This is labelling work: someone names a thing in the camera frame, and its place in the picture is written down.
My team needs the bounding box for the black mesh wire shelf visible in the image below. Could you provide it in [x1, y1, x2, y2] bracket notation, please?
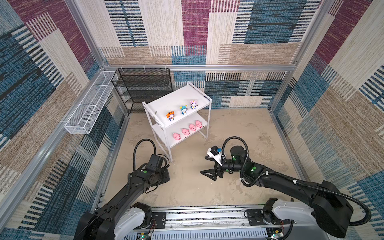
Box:
[112, 68, 174, 113]

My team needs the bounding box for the aluminium front rail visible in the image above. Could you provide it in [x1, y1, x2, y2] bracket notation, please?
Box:
[125, 205, 334, 240]

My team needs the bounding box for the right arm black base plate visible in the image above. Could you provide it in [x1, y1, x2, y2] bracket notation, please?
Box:
[244, 209, 291, 227]

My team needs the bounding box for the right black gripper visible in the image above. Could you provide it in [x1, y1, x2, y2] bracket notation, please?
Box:
[200, 159, 243, 182]

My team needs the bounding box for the teal hooded Doraemon figure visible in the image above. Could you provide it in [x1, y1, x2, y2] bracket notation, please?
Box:
[180, 105, 189, 115]

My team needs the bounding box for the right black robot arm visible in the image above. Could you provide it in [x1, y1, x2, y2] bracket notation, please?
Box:
[201, 136, 372, 238]

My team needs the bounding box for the orange crab Doraemon figure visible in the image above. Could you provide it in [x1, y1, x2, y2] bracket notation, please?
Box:
[167, 111, 176, 121]

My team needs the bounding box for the pink hooded Doraemon figure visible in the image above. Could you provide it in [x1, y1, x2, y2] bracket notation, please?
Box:
[191, 100, 198, 110]

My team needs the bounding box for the pink rubber pig toy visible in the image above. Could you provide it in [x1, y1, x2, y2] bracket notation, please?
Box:
[173, 133, 181, 141]
[182, 128, 190, 136]
[189, 124, 197, 132]
[195, 120, 203, 129]

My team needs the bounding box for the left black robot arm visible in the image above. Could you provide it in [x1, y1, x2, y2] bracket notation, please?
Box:
[74, 139, 170, 240]

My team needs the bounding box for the white wire mesh basket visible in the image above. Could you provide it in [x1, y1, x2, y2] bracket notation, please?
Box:
[65, 71, 115, 135]

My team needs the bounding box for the white two-tier metal shelf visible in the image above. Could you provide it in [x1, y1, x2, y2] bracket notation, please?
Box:
[143, 82, 212, 162]

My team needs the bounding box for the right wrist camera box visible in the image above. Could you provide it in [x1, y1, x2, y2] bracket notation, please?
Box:
[207, 146, 223, 166]

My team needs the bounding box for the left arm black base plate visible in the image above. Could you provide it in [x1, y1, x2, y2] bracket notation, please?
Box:
[140, 212, 167, 230]

